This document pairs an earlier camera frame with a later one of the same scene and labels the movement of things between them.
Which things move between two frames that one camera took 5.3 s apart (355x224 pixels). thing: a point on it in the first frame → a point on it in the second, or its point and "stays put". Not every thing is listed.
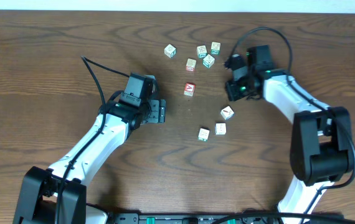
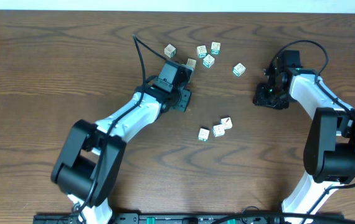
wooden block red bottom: [190, 65] stays put
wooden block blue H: [220, 128] stays put
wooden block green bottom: [203, 134] stays put
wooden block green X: [208, 61] stays put
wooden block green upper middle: [202, 51] stays put
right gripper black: [230, 88] → [260, 98]
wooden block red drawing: [227, 112] → [226, 122]
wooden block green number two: [215, 48] stays put
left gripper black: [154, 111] → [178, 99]
